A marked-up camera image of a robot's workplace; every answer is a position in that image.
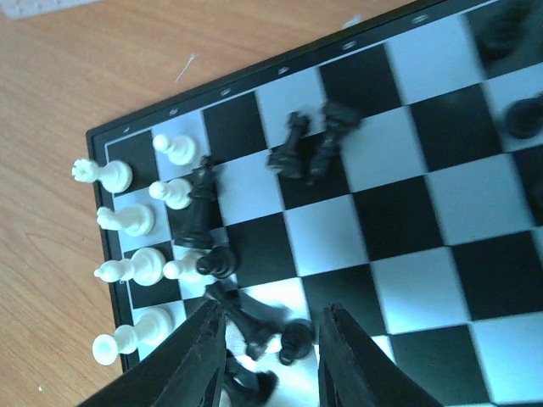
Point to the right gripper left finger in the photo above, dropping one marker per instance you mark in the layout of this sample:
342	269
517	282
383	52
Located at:
187	369

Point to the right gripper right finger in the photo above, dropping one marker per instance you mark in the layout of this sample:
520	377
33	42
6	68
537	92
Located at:
353	370

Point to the black pawn chess piece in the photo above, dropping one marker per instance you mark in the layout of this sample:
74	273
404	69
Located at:
296	341
523	119
220	263
503	32

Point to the black queen chess piece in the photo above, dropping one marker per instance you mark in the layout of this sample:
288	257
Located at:
244	387

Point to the white queen chess piece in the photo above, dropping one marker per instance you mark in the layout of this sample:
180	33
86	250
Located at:
154	326

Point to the black bishop chess piece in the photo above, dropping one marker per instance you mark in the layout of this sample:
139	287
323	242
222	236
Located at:
257	322

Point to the white pawn chess piece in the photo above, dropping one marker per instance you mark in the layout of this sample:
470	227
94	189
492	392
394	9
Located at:
174	193
180	150
185	269

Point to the white bishop chess piece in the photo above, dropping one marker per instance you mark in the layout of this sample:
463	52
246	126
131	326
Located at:
145	268

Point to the black king chess piece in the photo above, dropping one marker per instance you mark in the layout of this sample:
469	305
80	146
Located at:
195	232

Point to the white knight chess piece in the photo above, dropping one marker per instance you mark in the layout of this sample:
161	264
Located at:
136	220

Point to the black rook chess piece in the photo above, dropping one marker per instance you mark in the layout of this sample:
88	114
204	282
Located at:
339	120

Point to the white rook chess piece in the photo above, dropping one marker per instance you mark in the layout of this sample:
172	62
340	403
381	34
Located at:
115	176

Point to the black knight chess piece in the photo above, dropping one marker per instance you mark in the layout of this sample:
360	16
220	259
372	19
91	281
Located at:
285	161

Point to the black and silver chessboard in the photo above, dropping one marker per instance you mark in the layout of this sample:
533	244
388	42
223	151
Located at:
427	227

